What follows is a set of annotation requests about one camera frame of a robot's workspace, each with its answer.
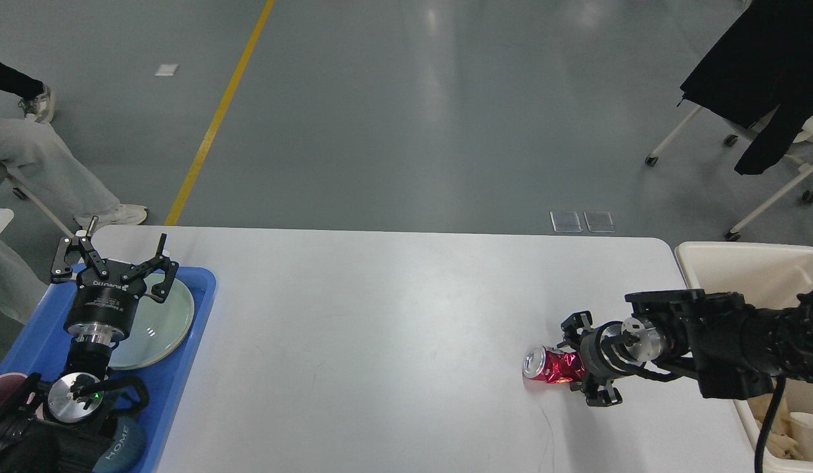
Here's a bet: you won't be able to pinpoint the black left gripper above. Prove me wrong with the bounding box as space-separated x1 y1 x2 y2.
50 217 180 346

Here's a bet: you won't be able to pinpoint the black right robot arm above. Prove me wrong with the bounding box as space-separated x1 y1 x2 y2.
557 288 813 472

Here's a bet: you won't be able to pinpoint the pink ribbed mug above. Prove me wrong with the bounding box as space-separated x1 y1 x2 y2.
0 373 28 406

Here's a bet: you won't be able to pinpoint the grey chair with legs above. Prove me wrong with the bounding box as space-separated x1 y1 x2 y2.
0 164 73 254

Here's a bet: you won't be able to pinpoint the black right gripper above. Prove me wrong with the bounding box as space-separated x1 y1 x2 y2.
559 311 643 408

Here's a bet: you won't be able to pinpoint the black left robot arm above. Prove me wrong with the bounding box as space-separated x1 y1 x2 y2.
0 234 179 472

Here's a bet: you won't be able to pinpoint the dark teal mug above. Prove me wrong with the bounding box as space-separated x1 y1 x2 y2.
93 417 146 472

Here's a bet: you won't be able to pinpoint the beige plastic bin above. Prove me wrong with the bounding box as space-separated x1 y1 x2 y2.
676 242 813 472

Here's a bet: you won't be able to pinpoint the black jacket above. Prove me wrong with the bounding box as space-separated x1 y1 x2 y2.
680 1 813 175

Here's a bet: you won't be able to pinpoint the red foil wrapper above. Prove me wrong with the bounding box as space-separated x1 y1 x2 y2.
521 345 586 384

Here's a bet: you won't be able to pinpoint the seated person grey trousers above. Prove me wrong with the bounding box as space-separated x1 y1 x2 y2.
0 118 148 325

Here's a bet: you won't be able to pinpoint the mint green plate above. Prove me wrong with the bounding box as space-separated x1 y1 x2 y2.
131 278 194 332

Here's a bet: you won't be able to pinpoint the white tissue roll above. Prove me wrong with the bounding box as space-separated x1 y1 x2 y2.
790 411 813 462

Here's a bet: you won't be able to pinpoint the brown paper ball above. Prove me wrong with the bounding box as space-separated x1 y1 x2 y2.
766 413 801 460

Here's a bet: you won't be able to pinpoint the person in black trousers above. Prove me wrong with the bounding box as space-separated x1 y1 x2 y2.
0 62 57 124

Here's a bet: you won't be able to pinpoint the blue plastic tray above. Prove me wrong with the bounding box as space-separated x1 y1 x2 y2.
0 267 216 472

